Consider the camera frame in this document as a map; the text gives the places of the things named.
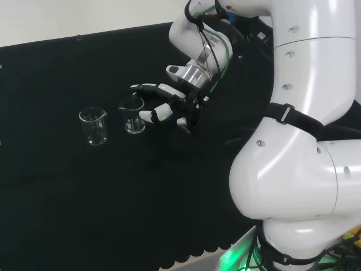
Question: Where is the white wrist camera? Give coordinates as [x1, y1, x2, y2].
[165, 64, 188, 83]

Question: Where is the black electronics box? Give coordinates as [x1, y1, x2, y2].
[234, 14, 274, 50]

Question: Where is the black bench cloth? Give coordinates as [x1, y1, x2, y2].
[0, 15, 361, 271]

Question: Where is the green cable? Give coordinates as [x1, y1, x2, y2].
[194, 5, 235, 94]

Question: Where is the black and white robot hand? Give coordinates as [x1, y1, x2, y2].
[130, 82, 211, 136]

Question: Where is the black arm strap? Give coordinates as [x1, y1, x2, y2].
[255, 225, 339, 268]
[264, 102, 325, 142]

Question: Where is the clear glass beaker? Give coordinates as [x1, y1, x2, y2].
[118, 94, 146, 134]
[78, 106, 109, 146]

